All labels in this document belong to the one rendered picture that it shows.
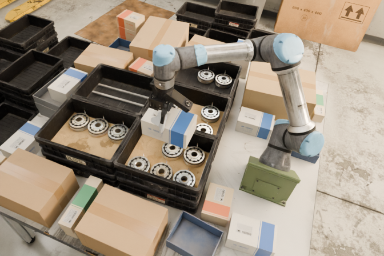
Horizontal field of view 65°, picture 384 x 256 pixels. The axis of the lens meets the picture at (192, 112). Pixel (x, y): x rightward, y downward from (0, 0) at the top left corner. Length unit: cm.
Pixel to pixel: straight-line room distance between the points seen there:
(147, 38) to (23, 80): 103
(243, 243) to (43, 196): 85
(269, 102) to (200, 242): 87
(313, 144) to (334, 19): 289
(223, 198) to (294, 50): 72
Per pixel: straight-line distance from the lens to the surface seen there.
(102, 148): 156
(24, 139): 177
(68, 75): 189
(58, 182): 147
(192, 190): 129
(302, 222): 161
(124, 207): 135
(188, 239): 145
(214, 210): 143
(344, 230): 254
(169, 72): 105
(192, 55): 107
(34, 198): 146
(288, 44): 123
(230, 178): 162
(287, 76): 127
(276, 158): 148
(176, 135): 121
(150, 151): 152
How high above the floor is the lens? 206
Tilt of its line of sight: 47 degrees down
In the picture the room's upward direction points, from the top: 5 degrees clockwise
